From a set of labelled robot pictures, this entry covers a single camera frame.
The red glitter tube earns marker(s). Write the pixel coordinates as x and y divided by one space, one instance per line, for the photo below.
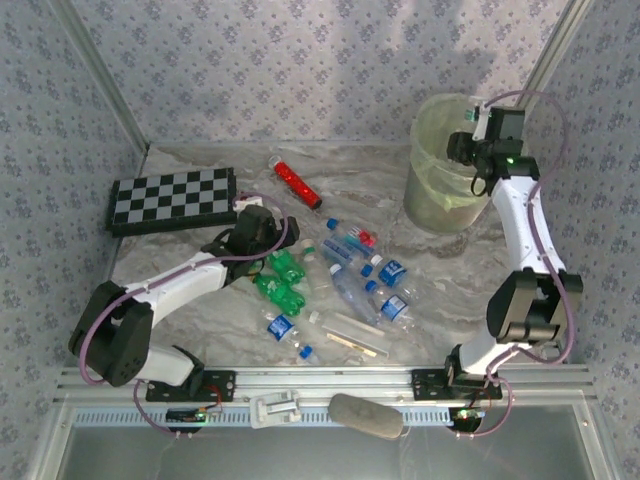
300 185

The aluminium extrusion rail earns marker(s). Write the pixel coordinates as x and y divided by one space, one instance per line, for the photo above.
320 382

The red label clear bottle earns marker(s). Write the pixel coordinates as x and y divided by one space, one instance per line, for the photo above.
366 237

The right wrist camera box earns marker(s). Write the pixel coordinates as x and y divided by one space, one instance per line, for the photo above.
481 125

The green soda bottle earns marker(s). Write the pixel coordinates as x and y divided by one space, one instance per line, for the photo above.
280 295
285 265

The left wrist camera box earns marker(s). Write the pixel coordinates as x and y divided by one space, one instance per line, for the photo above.
250 201

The bluish clear bottle white cap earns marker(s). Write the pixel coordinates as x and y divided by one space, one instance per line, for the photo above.
352 295

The grey oval stone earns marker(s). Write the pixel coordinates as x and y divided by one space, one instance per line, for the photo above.
365 415

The aluminium frame post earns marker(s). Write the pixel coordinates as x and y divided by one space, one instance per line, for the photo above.
553 50
108 85

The wooden stick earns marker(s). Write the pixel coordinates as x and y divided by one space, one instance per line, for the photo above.
350 344

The translucent green waste bin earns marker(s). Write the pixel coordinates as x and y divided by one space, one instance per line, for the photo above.
425 215

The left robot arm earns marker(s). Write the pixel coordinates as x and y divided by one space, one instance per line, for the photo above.
170 290

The black grey chessboard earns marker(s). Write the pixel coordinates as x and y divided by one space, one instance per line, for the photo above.
165 200

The small bottle blue cap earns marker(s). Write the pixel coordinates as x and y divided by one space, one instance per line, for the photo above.
366 270

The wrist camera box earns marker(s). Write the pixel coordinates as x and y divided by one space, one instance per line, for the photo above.
250 201
481 125

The grey front panel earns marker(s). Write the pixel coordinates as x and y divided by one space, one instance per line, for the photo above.
300 455

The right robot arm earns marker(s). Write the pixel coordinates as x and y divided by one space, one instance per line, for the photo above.
525 230

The white plastic bracket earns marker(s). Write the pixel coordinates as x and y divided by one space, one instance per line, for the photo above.
275 407

